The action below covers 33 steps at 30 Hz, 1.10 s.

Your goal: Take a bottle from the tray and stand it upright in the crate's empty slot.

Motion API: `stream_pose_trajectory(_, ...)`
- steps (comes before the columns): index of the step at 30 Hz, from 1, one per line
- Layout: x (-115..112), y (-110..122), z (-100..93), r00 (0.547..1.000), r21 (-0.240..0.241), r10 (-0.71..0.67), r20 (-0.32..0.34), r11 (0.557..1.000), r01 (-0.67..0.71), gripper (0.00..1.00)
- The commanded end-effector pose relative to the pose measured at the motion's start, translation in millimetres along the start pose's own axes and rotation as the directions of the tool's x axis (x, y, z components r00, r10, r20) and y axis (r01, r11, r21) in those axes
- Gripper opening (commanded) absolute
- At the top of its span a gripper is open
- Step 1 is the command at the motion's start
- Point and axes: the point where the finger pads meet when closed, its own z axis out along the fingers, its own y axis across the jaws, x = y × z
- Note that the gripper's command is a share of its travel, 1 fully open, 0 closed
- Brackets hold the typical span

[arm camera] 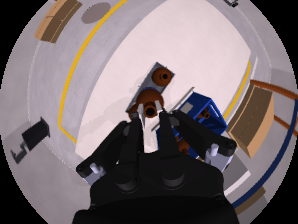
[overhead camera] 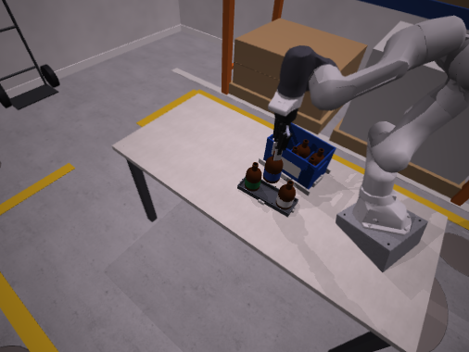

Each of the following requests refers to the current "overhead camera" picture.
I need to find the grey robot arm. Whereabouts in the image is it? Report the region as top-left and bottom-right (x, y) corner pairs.
(268, 16), (469, 235)

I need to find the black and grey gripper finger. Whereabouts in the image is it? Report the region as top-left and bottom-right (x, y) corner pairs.
(273, 123), (292, 161)
(272, 118), (280, 155)

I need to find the brown bottle with blue label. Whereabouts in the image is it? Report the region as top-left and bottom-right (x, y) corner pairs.
(263, 151), (283, 183)

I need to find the blue crate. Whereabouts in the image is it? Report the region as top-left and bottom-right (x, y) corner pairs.
(263, 123), (336, 190)

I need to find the brown bottle with green label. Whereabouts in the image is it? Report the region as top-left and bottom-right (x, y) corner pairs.
(245, 162), (262, 192)

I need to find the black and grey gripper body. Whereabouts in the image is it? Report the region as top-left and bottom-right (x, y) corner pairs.
(274, 108), (298, 132)

